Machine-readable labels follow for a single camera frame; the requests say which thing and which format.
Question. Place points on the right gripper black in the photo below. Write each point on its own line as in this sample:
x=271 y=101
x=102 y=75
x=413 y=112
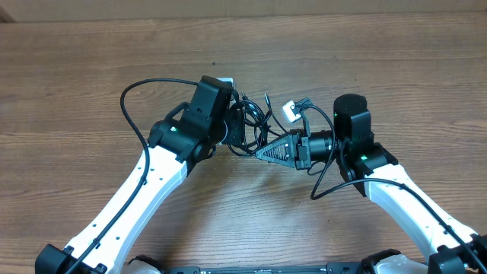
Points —
x=300 y=160

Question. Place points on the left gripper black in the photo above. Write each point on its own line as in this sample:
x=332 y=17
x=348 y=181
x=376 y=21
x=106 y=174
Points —
x=233 y=116

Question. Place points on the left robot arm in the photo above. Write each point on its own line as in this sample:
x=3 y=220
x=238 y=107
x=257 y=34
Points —
x=187 y=135

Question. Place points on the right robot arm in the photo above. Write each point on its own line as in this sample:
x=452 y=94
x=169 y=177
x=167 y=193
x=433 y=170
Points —
x=447 y=245

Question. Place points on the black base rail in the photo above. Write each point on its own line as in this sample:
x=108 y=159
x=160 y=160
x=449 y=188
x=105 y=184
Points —
x=262 y=270

